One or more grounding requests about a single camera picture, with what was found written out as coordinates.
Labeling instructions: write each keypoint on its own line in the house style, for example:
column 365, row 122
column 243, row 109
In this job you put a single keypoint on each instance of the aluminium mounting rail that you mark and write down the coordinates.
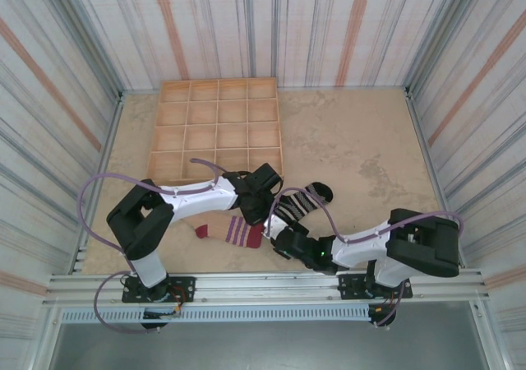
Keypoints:
column 267, row 289

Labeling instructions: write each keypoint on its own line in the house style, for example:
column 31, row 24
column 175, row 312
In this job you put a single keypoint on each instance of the beige sock purple stripes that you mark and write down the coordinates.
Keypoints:
column 222, row 232

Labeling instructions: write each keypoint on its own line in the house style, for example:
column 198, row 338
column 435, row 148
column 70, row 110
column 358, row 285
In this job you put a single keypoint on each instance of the black connector box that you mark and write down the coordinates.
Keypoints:
column 380, row 311
column 156, row 315

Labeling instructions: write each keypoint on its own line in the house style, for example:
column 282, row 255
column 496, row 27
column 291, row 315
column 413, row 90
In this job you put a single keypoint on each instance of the aluminium table edge profile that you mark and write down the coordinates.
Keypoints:
column 417, row 119
column 112, row 119

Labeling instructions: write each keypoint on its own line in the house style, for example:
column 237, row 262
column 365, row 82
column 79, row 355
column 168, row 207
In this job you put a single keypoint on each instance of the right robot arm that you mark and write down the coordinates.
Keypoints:
column 361, row 246

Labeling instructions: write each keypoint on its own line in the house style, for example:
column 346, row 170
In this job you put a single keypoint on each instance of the grey metal sheet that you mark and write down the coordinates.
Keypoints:
column 267, row 349

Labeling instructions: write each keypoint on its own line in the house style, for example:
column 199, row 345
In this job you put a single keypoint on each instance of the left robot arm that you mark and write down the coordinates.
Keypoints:
column 197, row 199

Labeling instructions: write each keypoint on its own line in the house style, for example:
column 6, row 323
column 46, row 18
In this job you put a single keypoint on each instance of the wooden compartment tray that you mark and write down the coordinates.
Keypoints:
column 230, row 135

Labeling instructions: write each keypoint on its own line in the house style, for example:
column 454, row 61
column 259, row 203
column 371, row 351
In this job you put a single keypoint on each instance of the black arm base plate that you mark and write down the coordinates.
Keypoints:
column 349, row 281
column 185, row 283

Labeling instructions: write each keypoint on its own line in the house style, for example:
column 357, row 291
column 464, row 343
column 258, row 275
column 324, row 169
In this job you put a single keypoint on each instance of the black white striped sock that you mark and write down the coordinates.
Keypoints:
column 314, row 191
column 281, row 225

